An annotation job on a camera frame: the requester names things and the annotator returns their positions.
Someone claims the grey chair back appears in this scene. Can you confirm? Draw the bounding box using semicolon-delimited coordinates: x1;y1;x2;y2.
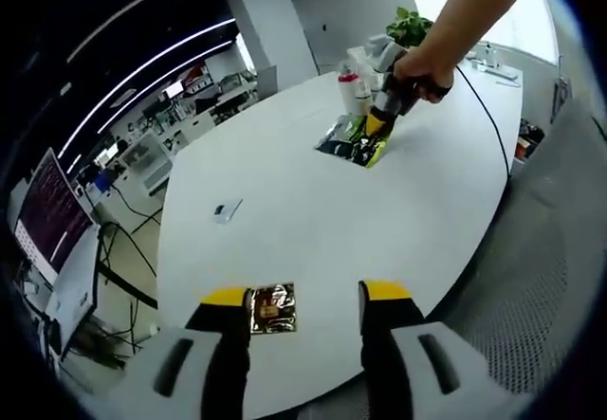
255;64;280;98

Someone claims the red orange box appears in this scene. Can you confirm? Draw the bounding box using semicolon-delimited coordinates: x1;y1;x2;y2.
514;134;533;161

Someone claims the white standing desk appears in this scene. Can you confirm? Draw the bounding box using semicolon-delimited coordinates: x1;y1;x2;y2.
45;224;160;362

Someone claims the flat white device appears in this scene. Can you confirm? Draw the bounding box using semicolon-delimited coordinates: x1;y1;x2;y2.
482;64;522;89

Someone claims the red-collared white skincare bottle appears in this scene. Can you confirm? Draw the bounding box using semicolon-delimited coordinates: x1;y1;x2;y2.
335;57;360;108

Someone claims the green potted plant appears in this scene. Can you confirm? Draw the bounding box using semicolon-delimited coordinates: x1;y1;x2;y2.
384;6;435;50

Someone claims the green skincare pouch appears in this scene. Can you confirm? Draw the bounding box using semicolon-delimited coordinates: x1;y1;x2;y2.
315;112;391;170

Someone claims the long white skincare tube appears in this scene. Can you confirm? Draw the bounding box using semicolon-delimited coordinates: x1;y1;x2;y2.
347;46;370;78

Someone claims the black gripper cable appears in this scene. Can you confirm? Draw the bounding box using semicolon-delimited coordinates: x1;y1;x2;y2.
454;66;514;177

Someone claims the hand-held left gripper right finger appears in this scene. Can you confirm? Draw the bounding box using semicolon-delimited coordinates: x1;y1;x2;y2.
358;278;506;420

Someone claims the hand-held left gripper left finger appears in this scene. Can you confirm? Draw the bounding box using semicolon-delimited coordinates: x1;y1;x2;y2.
103;285;253;420

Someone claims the white square pillar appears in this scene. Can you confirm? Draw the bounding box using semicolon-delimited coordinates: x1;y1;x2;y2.
226;0;319;95

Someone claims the bright window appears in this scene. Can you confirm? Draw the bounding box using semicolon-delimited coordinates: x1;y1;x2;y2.
402;0;559;61

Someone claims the computer monitor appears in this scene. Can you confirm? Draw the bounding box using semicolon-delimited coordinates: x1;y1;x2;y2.
12;148;96;288

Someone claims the person's right hand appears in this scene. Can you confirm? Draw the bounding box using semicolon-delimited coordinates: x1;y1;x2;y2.
391;44;457;106

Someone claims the gold foil skincare sachet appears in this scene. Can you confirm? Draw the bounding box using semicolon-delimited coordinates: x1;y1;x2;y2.
249;283;301;335

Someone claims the white glass-front cabinet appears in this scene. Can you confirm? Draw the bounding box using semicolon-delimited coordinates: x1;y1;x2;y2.
125;130;172;197

